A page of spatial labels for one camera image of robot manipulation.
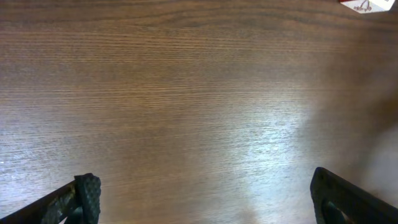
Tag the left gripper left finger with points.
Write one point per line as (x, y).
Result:
(75, 202)

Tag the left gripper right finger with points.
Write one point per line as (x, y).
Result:
(336, 200)

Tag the red G block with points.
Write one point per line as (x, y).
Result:
(368, 6)

